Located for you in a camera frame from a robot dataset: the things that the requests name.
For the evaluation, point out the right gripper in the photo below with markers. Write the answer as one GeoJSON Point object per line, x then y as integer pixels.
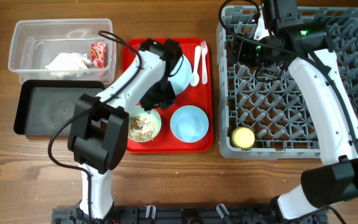
{"type": "Point", "coordinates": [240, 51]}

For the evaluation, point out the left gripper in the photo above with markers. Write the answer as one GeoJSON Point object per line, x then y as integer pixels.
{"type": "Point", "coordinates": [148, 101]}

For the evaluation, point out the green bowl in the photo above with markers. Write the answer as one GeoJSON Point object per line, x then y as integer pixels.
{"type": "Point", "coordinates": [139, 110]}

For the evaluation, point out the small light blue bowl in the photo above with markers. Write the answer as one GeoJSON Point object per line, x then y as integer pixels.
{"type": "Point", "coordinates": [189, 124]}

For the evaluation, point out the red snack wrapper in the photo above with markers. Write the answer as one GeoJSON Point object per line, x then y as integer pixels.
{"type": "Point", "coordinates": [98, 53]}

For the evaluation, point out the yellow plastic cup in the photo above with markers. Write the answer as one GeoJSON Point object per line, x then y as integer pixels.
{"type": "Point", "coordinates": [242, 137]}

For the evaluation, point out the white napkin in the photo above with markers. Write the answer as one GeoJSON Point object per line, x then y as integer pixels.
{"type": "Point", "coordinates": [63, 63]}

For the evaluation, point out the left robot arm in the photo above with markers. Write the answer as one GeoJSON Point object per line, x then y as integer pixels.
{"type": "Point", "coordinates": [100, 124]}

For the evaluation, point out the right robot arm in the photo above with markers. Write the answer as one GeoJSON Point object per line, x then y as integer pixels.
{"type": "Point", "coordinates": [308, 52]}

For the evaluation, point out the grey dishwasher rack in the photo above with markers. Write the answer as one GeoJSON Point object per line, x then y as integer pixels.
{"type": "Point", "coordinates": [276, 111]}

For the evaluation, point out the clear plastic waste bin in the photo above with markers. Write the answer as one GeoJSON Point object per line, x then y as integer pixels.
{"type": "Point", "coordinates": [35, 43]}

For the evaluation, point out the large light blue plate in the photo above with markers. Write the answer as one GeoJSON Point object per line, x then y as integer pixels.
{"type": "Point", "coordinates": [182, 75]}

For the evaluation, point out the white plastic spoon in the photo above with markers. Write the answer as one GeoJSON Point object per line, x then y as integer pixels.
{"type": "Point", "coordinates": [195, 76]}

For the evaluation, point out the white plastic fork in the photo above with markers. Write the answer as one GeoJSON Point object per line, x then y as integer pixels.
{"type": "Point", "coordinates": [204, 51]}

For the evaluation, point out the black plastic tray bin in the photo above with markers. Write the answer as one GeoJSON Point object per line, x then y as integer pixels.
{"type": "Point", "coordinates": [44, 105]}

